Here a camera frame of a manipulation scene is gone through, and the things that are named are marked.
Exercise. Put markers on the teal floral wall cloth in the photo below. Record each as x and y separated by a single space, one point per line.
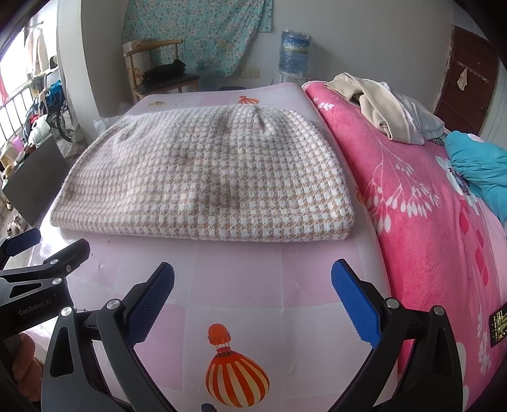
198 31

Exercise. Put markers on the pink floral blanket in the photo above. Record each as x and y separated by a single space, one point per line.
416 237

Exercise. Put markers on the dark cabinet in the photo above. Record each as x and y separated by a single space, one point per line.
35 178

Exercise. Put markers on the wall hook rack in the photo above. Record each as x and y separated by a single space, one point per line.
475 73

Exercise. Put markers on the small beige cloth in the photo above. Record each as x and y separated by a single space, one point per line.
462 81

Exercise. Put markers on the wheelchair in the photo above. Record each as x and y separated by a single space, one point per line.
63 122

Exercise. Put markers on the metal window railing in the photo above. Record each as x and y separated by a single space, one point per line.
12 115

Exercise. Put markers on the pink plastic container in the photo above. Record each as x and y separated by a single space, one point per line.
16 142

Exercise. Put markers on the beige hanging garment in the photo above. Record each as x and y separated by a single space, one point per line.
37 51

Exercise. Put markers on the brown wooden door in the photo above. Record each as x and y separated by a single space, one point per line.
467 111

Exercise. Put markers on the wooden chair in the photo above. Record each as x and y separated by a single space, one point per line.
134 67

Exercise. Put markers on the beige houndstooth knit coat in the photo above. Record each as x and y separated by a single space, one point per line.
206 178

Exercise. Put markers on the white wall socket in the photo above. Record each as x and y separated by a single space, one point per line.
249 73

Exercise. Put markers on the blue water bottle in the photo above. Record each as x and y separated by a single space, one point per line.
293 55

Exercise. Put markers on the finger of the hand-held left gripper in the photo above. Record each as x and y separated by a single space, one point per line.
25 239
71 253

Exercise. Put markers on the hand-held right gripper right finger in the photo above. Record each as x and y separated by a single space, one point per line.
356 301

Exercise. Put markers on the white plastic bag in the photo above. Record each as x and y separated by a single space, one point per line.
39 130

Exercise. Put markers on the black bag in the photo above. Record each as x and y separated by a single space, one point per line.
162 71

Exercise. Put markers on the pale blue garment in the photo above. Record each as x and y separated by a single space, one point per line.
429 126

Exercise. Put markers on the white water dispenser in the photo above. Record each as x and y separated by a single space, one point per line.
293 79

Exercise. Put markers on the beige shoe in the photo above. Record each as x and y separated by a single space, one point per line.
21 222
12 229

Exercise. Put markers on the person's left hand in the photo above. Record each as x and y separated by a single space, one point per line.
27 360

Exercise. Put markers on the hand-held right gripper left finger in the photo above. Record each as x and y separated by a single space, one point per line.
152 301

